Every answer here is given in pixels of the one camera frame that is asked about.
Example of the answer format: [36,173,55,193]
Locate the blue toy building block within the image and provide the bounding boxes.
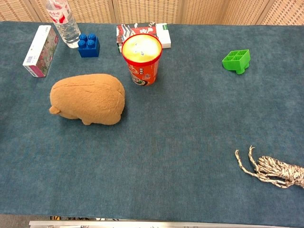
[77,33,101,58]

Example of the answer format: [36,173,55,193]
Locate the green plastic grid block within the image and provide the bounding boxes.
[221,49,251,75]

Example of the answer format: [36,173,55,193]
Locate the blue felt table cloth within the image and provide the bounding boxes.
[0,20,304,228]

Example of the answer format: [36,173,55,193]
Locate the red instant noodle cup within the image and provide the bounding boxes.
[121,33,163,86]

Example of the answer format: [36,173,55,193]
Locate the red black white book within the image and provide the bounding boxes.
[116,22,172,53]

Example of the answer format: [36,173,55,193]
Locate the woven rattan folding screen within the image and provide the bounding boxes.
[0,0,304,26]

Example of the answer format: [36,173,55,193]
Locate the clear plastic water bottle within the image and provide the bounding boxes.
[45,0,82,49]

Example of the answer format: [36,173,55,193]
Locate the white pink floral box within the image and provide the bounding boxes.
[22,25,59,78]

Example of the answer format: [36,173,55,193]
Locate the aluminium frame rail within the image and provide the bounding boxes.
[28,220,304,228]

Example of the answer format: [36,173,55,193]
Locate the coiled beige braided rope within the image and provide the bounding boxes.
[235,145,304,190]

